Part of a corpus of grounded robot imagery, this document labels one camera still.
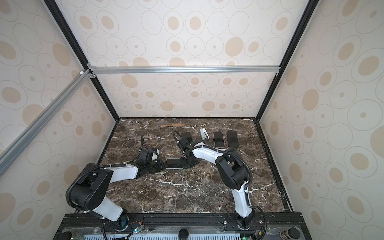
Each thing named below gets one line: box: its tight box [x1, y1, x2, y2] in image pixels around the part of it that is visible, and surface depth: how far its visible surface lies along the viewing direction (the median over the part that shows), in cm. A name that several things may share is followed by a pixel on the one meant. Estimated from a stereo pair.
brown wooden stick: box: [159, 123, 187, 128], surface depth 119 cm
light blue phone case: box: [165, 158, 184, 170], surface depth 95 cm
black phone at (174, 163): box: [166, 158, 183, 168], surface depth 96 cm
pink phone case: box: [213, 131, 225, 148], surface depth 109 cm
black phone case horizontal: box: [226, 130, 239, 148], surface depth 111 cm
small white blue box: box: [200, 127, 210, 141], surface depth 109 cm
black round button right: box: [280, 227, 301, 240], surface depth 66 cm
